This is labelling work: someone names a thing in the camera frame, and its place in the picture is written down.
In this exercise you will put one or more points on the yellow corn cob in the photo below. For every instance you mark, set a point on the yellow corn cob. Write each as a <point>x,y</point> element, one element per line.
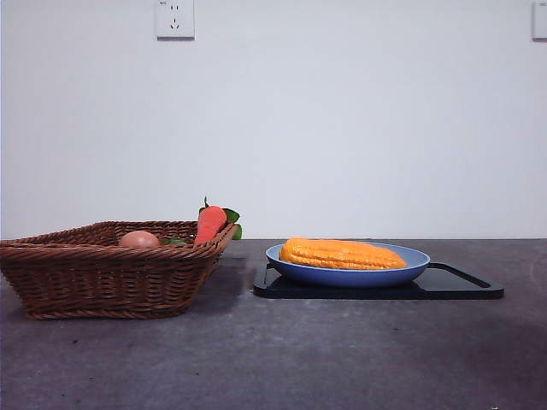
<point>342,254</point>

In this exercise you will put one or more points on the blue round plate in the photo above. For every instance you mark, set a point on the blue round plate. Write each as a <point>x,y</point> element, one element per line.
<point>342,278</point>

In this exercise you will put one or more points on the brown wicker basket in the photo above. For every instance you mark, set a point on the brown wicker basket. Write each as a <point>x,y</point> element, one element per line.
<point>107,282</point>

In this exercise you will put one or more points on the orange toy carrot green leaves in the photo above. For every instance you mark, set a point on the orange toy carrot green leaves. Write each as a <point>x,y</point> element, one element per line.
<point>209,224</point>

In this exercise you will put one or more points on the green pepper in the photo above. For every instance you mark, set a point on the green pepper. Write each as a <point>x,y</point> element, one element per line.
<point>174,241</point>

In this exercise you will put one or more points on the brown egg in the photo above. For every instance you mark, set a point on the brown egg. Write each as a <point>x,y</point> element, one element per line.
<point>140,239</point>

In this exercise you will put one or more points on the white wall socket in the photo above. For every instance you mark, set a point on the white wall socket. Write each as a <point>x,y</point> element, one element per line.
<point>175,25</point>

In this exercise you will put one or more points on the white wall plate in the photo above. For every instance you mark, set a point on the white wall plate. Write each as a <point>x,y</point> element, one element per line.
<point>540,23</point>

